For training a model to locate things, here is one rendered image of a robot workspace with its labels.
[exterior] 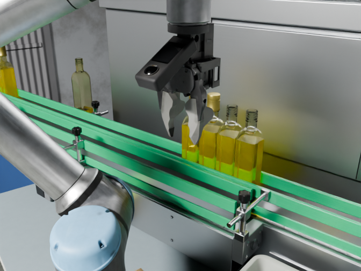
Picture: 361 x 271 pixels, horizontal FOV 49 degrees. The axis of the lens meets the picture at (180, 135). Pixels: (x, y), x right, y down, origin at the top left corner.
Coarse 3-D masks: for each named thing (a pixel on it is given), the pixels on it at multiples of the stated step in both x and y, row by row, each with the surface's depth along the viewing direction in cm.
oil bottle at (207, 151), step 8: (216, 120) 105; (208, 128) 105; (216, 128) 104; (208, 136) 106; (216, 136) 105; (200, 144) 109; (208, 144) 107; (200, 152) 109; (208, 152) 108; (200, 160) 110; (208, 160) 108
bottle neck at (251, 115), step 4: (248, 112) 97; (252, 112) 97; (256, 112) 97; (248, 116) 98; (252, 116) 97; (256, 116) 98; (248, 120) 98; (252, 120) 98; (256, 120) 98; (248, 124) 98; (252, 124) 98; (256, 124) 99; (248, 128) 99; (252, 128) 98; (256, 128) 99
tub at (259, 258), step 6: (252, 258) 93; (258, 258) 93; (264, 258) 93; (270, 258) 93; (246, 264) 91; (252, 264) 91; (258, 264) 93; (264, 264) 93; (270, 264) 92; (276, 264) 91; (282, 264) 91; (240, 270) 89; (246, 270) 89; (252, 270) 92; (258, 270) 94; (264, 270) 94; (270, 270) 93; (276, 270) 92; (282, 270) 91; (288, 270) 90; (294, 270) 89
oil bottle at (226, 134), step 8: (224, 128) 102; (232, 128) 101; (240, 128) 103; (224, 136) 102; (232, 136) 101; (216, 144) 105; (224, 144) 103; (232, 144) 102; (216, 152) 106; (224, 152) 104; (232, 152) 103; (216, 160) 107; (224, 160) 105; (232, 160) 103; (216, 168) 107; (224, 168) 106; (232, 168) 104
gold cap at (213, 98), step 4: (212, 92) 105; (216, 92) 105; (208, 96) 103; (212, 96) 103; (216, 96) 103; (208, 100) 104; (212, 100) 103; (216, 100) 103; (208, 104) 104; (212, 104) 103; (216, 104) 103; (212, 108) 104; (216, 108) 104
